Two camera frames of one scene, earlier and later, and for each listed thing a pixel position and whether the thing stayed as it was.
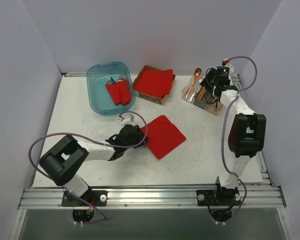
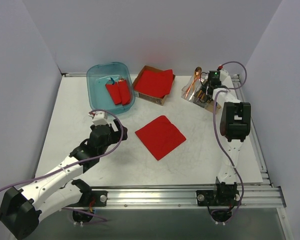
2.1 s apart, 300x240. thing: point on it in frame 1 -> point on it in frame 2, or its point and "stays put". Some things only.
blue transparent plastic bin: (100, 99) stays put
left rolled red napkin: (114, 92) stays put
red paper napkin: (163, 136) stays put
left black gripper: (136, 135) -> (117, 128)
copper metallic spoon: (198, 71) stays put
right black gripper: (209, 83) -> (209, 88)
